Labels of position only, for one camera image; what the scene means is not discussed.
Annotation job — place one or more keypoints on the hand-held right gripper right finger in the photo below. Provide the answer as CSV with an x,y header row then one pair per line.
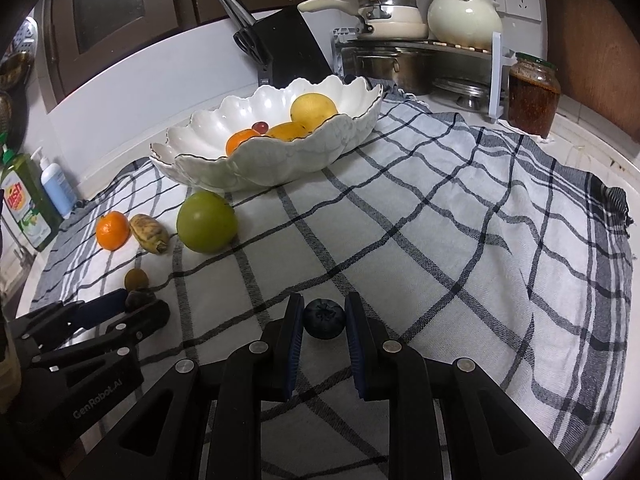
x,y
357,350

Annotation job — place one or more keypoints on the black frying pan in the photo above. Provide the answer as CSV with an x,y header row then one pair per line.
x,y
12,120

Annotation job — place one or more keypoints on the wooden trivet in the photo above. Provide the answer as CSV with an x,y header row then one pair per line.
x,y
462,47

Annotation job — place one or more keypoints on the large steel pot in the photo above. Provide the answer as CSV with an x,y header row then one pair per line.
x,y
390,70

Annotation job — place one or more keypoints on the cream ceramic pot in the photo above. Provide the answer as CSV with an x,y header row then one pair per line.
x,y
465,17

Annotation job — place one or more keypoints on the glass jar of sauce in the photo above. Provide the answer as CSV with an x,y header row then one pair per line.
x,y
532,97

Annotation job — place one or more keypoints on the green apple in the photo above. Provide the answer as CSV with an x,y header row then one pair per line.
x,y
206,221

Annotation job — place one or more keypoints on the wooden cutting board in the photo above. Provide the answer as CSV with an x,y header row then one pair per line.
x,y
595,40

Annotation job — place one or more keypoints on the black kitchen scissors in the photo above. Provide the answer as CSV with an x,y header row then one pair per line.
x,y
252,45

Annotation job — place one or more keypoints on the orange tangerine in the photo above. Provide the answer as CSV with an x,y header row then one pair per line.
x,y
113,230
239,142

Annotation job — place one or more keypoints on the black white checked cloth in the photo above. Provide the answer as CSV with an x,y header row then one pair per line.
x,y
425,240

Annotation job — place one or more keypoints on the large yellow citrus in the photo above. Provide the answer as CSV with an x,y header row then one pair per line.
x,y
313,109

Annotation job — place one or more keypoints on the spotted yellow banana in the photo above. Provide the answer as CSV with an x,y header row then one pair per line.
x,y
147,231

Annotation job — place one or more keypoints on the small brown kiwi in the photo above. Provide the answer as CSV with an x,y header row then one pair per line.
x,y
136,280

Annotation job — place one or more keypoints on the yellow mango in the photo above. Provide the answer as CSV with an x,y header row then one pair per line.
x,y
286,131

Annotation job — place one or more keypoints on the black knife block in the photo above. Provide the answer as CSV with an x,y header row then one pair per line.
x,y
295,45

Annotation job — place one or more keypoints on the steel lid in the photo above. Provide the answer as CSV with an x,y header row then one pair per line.
x,y
462,91

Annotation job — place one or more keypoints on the white scalloped bowl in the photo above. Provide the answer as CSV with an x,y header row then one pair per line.
x,y
280,160

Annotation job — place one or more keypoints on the white pump bottle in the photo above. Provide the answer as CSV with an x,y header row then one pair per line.
x,y
56,187

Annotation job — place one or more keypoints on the red grape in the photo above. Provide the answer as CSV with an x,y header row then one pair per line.
x,y
259,127

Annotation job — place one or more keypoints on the perforated steel steamer tray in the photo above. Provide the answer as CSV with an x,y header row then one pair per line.
x,y
29,35

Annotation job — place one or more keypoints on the dark purple plum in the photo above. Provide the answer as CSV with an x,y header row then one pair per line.
x,y
136,301

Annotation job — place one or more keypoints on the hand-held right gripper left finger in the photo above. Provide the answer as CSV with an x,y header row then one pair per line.
x,y
292,350

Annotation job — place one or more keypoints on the cream saucepan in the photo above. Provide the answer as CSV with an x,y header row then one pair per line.
x,y
395,27

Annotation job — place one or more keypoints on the white kitchen rack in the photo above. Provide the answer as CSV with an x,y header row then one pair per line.
x,y
501,75

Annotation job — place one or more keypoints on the dark blueberry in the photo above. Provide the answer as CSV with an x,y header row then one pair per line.
x,y
324,317

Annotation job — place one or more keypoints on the green dish soap bottle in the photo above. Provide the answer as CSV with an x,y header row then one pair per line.
x,y
27,205

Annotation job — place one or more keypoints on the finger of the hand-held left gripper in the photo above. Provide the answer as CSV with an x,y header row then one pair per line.
x,y
102,309
150,317

